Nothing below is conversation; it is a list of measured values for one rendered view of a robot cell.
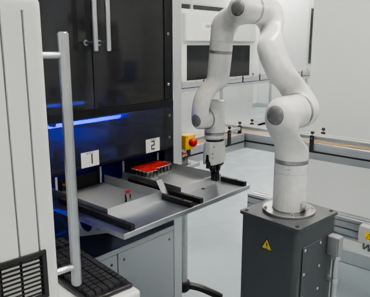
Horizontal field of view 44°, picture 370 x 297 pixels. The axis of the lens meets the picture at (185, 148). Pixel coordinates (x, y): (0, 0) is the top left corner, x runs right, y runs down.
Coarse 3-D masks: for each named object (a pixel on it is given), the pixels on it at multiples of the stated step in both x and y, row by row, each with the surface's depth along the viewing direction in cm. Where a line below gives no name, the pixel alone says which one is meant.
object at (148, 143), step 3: (153, 138) 202; (156, 138) 203; (159, 138) 205; (147, 141) 200; (150, 141) 201; (156, 141) 204; (159, 141) 205; (147, 144) 200; (150, 144) 201; (156, 144) 204; (159, 144) 205; (147, 147) 200; (150, 147) 202; (153, 147) 203; (156, 147) 204; (159, 147) 206; (147, 150) 200; (150, 150) 202; (153, 150) 203; (156, 150) 205
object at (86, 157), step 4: (88, 152) 177; (92, 152) 178; (96, 152) 179; (84, 156) 175; (88, 156) 177; (92, 156) 178; (96, 156) 180; (84, 160) 176; (88, 160) 177; (92, 160) 179; (96, 160) 180; (84, 164) 176; (88, 164) 177; (92, 164) 179; (96, 164) 180
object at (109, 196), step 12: (108, 180) 193; (120, 180) 188; (60, 192) 172; (84, 192) 182; (96, 192) 182; (108, 192) 182; (120, 192) 182; (132, 192) 182; (144, 192) 179; (156, 192) 171; (84, 204) 162; (96, 204) 158; (108, 204) 167; (120, 204) 158; (132, 204) 162; (144, 204) 167
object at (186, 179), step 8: (176, 168) 213; (184, 168) 209; (192, 168) 206; (128, 176) 196; (136, 176) 193; (160, 176) 204; (168, 176) 204; (176, 176) 204; (184, 176) 204; (192, 176) 204; (200, 176) 204; (208, 176) 201; (168, 184) 182; (176, 184) 192; (184, 184) 192; (192, 184) 182; (200, 184) 186; (208, 184) 190; (184, 192) 179
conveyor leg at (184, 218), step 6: (186, 216) 251; (186, 222) 252; (186, 228) 253; (186, 234) 253; (186, 240) 254; (186, 246) 255; (186, 252) 256; (186, 258) 257; (186, 264) 257; (186, 270) 258; (186, 276) 259
